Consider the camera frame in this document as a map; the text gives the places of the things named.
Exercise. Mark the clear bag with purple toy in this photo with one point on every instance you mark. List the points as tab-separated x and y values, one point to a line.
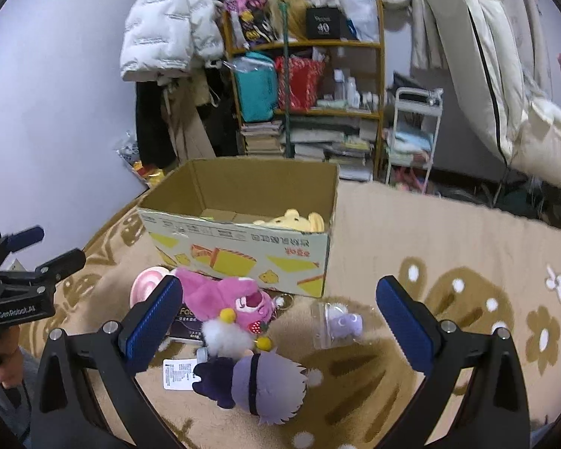
341	325

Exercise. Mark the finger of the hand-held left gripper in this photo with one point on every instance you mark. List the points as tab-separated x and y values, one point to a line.
65	262
25	236

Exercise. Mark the grey-haired dark plush doll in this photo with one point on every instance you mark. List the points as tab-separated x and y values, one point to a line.
266	383

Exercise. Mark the white paper tag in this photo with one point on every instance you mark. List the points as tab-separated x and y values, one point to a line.
177	374

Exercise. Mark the metal rack frame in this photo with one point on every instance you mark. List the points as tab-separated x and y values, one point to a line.
509	191

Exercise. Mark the dark hanging clothes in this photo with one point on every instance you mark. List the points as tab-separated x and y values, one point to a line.
152	121

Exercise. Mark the teal bag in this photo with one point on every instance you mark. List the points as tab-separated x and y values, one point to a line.
257	89

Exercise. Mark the wooden shelf rack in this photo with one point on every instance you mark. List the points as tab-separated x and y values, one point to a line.
308	44

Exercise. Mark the pink round case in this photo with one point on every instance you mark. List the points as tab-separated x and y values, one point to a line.
145	285

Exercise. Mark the printed tote bag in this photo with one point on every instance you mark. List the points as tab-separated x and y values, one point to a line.
250	18

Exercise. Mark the blond wig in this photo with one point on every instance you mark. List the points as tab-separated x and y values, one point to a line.
294	14

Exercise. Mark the pink plush toy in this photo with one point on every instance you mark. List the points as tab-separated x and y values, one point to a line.
210	290

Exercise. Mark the green pole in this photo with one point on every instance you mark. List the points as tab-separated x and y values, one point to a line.
287	103

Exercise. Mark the black flat packet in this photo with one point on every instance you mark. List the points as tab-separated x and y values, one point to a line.
189	325

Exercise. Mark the pile of small plush toys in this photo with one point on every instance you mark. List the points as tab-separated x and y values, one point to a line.
409	177

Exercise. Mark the red gift bag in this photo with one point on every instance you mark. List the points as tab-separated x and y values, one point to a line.
301	84

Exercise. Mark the person's left hand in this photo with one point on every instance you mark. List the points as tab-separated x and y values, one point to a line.
9	360

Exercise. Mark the stack of books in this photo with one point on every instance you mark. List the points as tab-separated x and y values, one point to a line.
262	138

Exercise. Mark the yellow plush toy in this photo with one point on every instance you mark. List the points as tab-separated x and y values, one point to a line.
290	222

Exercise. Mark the folded light cloths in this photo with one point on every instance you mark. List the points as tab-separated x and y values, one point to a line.
411	142

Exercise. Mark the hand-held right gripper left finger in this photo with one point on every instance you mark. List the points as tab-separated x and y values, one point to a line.
152	322

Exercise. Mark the white puffer jacket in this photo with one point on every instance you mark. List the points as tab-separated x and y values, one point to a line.
163	23

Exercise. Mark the white plastic bag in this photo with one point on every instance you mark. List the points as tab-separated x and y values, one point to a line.
357	4

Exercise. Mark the printed cardboard box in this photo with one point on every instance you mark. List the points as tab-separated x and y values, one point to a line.
243	252

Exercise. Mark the pile of books and papers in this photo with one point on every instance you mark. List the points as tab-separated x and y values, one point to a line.
336	145

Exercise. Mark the black box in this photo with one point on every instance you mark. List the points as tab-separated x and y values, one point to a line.
323	23

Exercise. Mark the row of small bottles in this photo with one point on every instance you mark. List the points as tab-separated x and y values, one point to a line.
350	93

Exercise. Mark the pile of snack packets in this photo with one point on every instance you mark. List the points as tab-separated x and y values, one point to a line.
138	166

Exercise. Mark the beige hanging coat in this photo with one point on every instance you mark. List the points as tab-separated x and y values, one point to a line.
189	126

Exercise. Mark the white trolley cart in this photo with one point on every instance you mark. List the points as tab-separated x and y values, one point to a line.
413	98

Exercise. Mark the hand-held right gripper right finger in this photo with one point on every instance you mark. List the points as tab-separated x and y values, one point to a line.
404	322

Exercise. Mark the white fluffy plush toy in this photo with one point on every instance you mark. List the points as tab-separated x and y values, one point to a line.
222	334

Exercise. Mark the white quilted duvet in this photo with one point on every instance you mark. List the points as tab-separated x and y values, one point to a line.
495	56

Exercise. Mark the beige flower-print blanket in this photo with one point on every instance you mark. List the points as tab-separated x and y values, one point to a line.
449	243

